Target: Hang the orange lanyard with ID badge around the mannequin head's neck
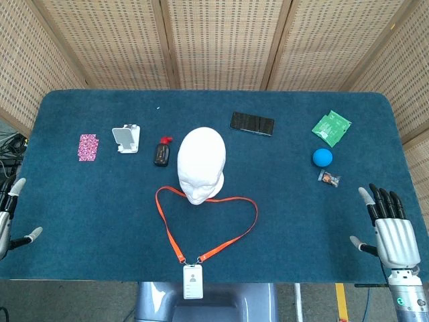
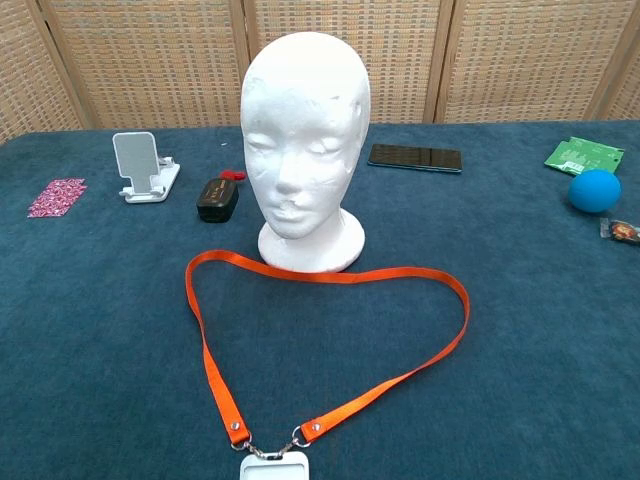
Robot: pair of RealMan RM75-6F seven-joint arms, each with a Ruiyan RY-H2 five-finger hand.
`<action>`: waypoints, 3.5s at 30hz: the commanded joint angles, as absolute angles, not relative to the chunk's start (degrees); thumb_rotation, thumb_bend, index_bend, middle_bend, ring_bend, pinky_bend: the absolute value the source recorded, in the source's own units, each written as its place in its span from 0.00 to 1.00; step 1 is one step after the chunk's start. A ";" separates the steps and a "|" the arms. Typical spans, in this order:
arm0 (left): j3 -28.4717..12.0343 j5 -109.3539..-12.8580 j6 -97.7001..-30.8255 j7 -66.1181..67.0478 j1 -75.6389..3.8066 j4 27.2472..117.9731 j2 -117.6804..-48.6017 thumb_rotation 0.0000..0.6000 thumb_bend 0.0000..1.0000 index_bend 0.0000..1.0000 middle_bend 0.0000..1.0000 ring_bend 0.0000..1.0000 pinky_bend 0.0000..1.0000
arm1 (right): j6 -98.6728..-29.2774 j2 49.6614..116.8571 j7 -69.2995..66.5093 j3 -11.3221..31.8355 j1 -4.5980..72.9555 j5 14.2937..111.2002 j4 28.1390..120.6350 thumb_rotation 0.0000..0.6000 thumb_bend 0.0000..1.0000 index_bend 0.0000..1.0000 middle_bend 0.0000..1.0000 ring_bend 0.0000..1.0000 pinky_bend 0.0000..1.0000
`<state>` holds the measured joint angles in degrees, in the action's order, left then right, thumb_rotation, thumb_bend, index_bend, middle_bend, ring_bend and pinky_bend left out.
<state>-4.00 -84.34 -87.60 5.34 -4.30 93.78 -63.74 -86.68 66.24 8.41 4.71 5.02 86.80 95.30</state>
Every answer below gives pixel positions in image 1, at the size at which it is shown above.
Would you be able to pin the white foam mannequin head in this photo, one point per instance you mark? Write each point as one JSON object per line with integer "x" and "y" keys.
{"x": 201, "y": 154}

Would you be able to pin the green foil packet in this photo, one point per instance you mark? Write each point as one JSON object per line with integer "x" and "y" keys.
{"x": 330, "y": 127}

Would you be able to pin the white phone stand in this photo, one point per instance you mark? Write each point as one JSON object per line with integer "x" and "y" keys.
{"x": 125, "y": 139}

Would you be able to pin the black smartphone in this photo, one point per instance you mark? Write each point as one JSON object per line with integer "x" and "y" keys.
{"x": 252, "y": 123}

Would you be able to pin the small clear snack wrapper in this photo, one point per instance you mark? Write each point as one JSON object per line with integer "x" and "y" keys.
{"x": 329, "y": 178}

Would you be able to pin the pink patterned card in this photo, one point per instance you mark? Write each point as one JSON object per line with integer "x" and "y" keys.
{"x": 88, "y": 147}

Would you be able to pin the yellow floor tape strip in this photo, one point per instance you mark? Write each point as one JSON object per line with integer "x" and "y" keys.
{"x": 341, "y": 302}

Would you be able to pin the blue ball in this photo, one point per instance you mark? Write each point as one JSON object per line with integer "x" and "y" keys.
{"x": 323, "y": 157}

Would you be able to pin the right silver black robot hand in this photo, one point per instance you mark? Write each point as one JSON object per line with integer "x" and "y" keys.
{"x": 397, "y": 238}

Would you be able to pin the grey-blue robot torso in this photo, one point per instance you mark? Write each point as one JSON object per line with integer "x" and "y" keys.
{"x": 157, "y": 302}

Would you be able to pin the black bottle with red cap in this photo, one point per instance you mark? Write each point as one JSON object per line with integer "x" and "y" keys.
{"x": 162, "y": 156}

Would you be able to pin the white ID badge holder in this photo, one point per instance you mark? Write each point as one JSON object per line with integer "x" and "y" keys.
{"x": 193, "y": 285}

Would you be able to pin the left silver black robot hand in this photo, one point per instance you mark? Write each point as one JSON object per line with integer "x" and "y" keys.
{"x": 6, "y": 228}

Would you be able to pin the woven bamboo folding screen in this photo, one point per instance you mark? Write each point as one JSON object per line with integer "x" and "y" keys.
{"x": 221, "y": 40}

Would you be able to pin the dark blue felt table cloth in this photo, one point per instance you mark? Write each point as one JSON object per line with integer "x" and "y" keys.
{"x": 100, "y": 218}

